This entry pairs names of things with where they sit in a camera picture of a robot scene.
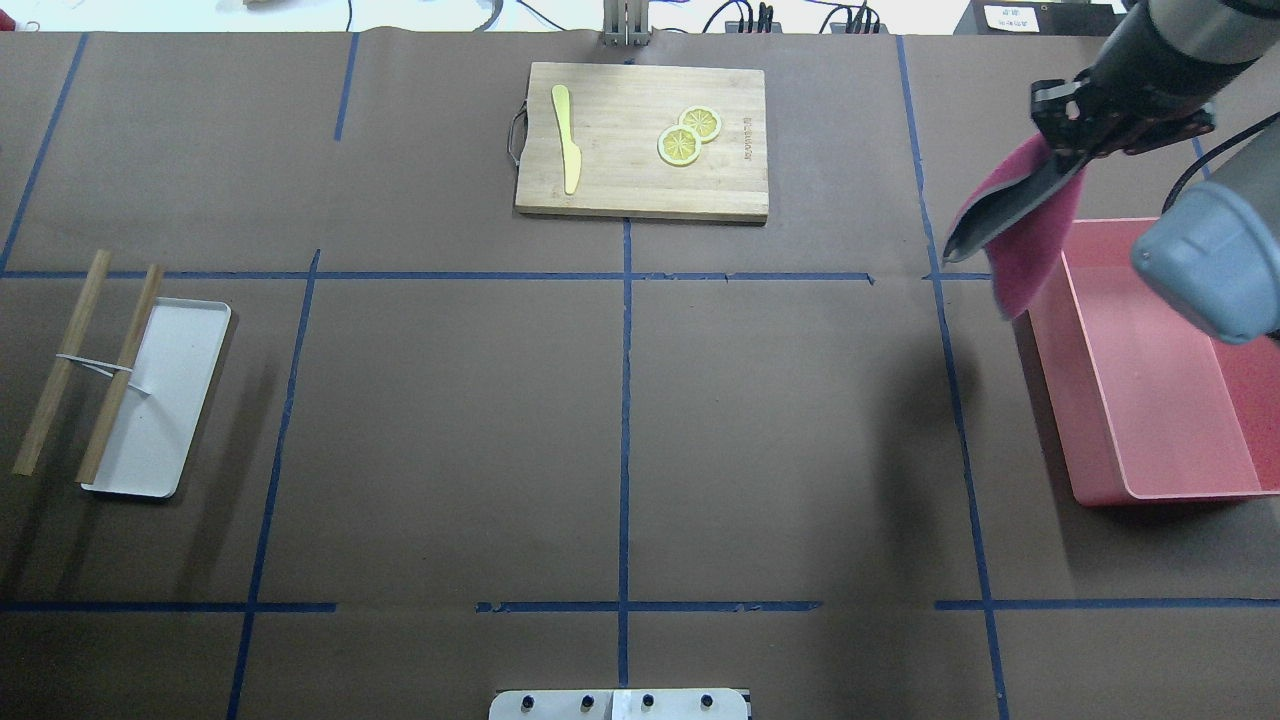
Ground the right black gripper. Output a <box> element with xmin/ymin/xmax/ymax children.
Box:
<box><xmin>1030</xmin><ymin>68</ymin><xmax>1217</xmax><ymax>176</ymax></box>

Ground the magenta cleaning cloth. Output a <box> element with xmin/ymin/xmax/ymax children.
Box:
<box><xmin>943</xmin><ymin>135</ymin><xmax>1087</xmax><ymax>320</ymax></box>

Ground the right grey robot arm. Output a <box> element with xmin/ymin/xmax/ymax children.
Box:
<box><xmin>1030</xmin><ymin>1</ymin><xmax>1277</xmax><ymax>345</ymax></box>

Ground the pink plastic bin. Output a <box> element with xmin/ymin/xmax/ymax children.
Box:
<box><xmin>1018</xmin><ymin>218</ymin><xmax>1277</xmax><ymax>507</ymax></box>

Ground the lemon slice back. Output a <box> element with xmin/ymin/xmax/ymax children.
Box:
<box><xmin>678</xmin><ymin>105</ymin><xmax>723</xmax><ymax>143</ymax></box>

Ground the lemon slice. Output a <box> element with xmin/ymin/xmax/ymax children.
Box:
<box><xmin>655</xmin><ymin>124</ymin><xmax>703</xmax><ymax>167</ymax></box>
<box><xmin>678</xmin><ymin>105</ymin><xmax>723</xmax><ymax>143</ymax></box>

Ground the lemon slice front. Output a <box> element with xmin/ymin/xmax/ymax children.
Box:
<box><xmin>655</xmin><ymin>124</ymin><xmax>703</xmax><ymax>167</ymax></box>

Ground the wooden cutting board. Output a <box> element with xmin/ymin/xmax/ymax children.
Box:
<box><xmin>515</xmin><ymin>61</ymin><xmax>771</xmax><ymax>225</ymax></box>

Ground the yellow plastic knife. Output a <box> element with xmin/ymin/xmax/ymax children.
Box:
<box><xmin>550</xmin><ymin>85</ymin><xmax>582</xmax><ymax>196</ymax></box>

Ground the white rectangular tray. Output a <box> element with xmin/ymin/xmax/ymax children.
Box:
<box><xmin>82</xmin><ymin>297</ymin><xmax>233</xmax><ymax>498</ymax></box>

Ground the wooden cloth rack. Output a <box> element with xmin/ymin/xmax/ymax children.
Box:
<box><xmin>12</xmin><ymin>250</ymin><xmax>165</xmax><ymax>486</ymax></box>

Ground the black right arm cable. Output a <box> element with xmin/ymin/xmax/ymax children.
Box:
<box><xmin>1160</xmin><ymin>111</ymin><xmax>1280</xmax><ymax>217</ymax></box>

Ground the aluminium frame post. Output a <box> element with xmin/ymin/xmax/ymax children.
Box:
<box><xmin>602</xmin><ymin>0</ymin><xmax>652</xmax><ymax>47</ymax></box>

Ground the white camera pole mount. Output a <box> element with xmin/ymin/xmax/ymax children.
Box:
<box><xmin>488</xmin><ymin>687</ymin><xmax>753</xmax><ymax>719</ymax></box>

